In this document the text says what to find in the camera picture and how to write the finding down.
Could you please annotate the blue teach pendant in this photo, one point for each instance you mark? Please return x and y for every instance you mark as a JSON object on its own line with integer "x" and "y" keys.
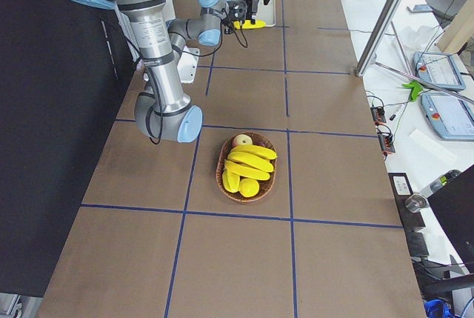
{"x": 450, "y": 118}
{"x": 439, "y": 69}

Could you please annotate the aluminium frame post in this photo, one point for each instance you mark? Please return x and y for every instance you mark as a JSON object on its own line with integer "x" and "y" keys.
{"x": 386, "y": 16}

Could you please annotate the small red circuit box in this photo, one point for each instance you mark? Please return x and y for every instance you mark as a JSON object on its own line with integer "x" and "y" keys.
{"x": 378, "y": 115}

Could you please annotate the white rectangular tray plate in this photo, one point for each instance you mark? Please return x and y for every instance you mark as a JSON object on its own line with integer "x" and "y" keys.
{"x": 267, "y": 13}

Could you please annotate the pink white peach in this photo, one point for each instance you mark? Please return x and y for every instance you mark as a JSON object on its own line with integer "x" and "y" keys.
{"x": 241, "y": 139}

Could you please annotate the white paper strip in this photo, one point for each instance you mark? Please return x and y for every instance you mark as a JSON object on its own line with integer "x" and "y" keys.
{"x": 433, "y": 147}

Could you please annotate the black monitor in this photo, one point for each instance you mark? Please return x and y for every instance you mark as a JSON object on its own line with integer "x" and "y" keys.
{"x": 453, "y": 208}

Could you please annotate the near blue teach pendant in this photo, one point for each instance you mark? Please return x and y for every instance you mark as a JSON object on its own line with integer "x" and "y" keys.
{"x": 450, "y": 118}

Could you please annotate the far blue teach pendant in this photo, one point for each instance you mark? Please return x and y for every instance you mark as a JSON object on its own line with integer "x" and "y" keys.
{"x": 439, "y": 69}

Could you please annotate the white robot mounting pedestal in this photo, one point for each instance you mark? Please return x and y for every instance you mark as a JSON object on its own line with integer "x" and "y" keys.
{"x": 187, "y": 64}

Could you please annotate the brown wicker basket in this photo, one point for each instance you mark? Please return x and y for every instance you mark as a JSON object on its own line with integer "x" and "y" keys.
{"x": 265, "y": 186}

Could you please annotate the yellow lemon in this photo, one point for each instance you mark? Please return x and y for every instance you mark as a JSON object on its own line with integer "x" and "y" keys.
{"x": 248, "y": 187}

